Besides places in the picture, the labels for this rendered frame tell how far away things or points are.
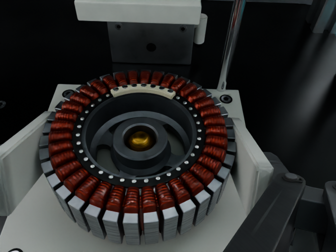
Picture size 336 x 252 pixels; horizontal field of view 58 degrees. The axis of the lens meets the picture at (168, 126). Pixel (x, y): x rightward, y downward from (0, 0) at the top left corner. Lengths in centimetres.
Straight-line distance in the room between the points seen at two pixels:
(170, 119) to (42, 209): 10
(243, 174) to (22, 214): 13
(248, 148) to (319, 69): 19
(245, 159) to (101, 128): 10
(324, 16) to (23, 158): 32
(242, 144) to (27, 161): 11
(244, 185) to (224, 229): 4
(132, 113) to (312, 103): 16
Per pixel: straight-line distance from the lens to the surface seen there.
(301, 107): 28
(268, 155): 17
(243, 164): 16
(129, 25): 27
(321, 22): 38
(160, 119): 21
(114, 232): 16
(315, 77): 32
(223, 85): 25
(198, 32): 29
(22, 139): 17
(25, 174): 17
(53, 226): 19
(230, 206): 19
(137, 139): 18
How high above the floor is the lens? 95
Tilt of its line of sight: 49 degrees down
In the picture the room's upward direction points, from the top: 3 degrees clockwise
